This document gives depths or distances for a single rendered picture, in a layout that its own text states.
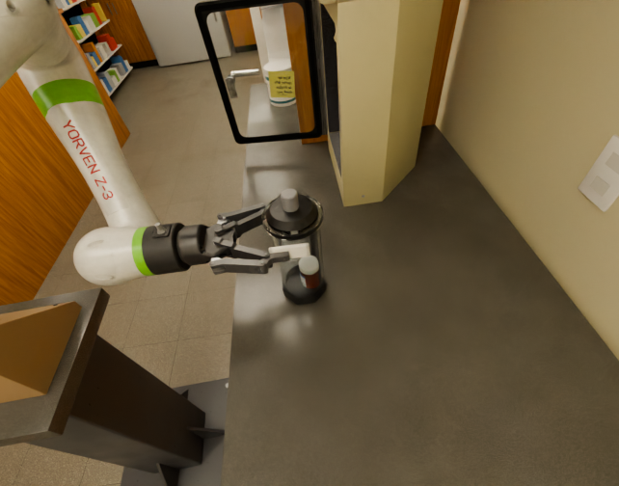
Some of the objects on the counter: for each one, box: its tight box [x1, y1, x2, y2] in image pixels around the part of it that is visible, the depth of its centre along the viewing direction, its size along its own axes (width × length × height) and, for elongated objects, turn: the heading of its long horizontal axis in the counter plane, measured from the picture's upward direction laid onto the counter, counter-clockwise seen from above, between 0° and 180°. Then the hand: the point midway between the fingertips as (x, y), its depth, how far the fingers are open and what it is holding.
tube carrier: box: [262, 194, 324, 296], centre depth 62 cm, size 11×11×21 cm
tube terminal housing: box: [319, 0, 444, 206], centre depth 70 cm, size 25×32×77 cm
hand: (293, 231), depth 58 cm, fingers closed on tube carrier, 9 cm apart
